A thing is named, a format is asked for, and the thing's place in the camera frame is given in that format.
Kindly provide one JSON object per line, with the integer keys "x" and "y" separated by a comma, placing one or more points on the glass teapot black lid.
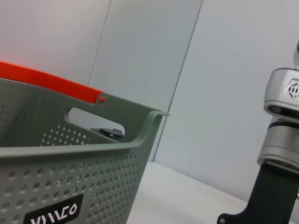
{"x": 111, "y": 133}

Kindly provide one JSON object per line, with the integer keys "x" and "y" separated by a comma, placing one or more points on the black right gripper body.
{"x": 268, "y": 198}

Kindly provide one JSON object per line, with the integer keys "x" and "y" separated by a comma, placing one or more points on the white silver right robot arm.
{"x": 280, "y": 144}

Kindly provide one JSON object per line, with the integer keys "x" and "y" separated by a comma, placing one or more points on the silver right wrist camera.
{"x": 280, "y": 93}

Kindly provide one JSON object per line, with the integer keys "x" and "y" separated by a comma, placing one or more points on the grey perforated storage bin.
{"x": 70, "y": 168}

